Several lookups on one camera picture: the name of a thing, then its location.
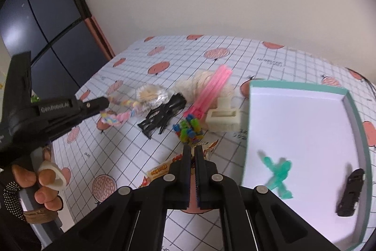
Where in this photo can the left hand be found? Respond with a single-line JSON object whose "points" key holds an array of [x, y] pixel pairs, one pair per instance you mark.
{"points": [[44, 195]]}

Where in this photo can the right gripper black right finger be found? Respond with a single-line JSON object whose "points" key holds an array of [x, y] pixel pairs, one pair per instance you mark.
{"points": [[252, 219]]}

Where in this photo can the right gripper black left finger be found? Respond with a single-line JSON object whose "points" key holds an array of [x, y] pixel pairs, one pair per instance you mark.
{"points": [[134, 219]]}

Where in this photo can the cotton swabs bag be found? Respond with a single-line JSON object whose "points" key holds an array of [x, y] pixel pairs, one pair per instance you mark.
{"points": [[150, 96]]}

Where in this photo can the pink long hair clip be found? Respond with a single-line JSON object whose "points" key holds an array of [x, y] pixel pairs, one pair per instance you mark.
{"points": [[210, 92]]}

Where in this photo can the black toy car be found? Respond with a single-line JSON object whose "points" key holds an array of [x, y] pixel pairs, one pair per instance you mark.
{"points": [[351, 196]]}

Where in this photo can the grid fruit print tablecloth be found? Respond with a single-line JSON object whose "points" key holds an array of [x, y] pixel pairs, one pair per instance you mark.
{"points": [[105, 157]]}

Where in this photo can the dark blue cabinet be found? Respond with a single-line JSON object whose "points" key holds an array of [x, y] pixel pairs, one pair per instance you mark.
{"points": [[67, 46]]}

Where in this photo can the cream lace scrunchie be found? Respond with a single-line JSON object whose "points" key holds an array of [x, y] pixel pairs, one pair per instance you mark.
{"points": [[192, 87]]}

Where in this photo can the black plastic horse toy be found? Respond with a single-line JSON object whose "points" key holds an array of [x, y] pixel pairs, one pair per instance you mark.
{"points": [[159, 117]]}

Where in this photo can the cream hair claw clip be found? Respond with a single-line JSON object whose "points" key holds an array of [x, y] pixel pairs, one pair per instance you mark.
{"points": [[223, 118]]}

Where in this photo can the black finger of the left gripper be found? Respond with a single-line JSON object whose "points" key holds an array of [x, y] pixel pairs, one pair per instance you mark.
{"points": [[93, 107]]}

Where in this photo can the green shallow box tray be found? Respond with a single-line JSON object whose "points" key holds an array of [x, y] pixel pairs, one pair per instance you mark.
{"points": [[319, 130]]}

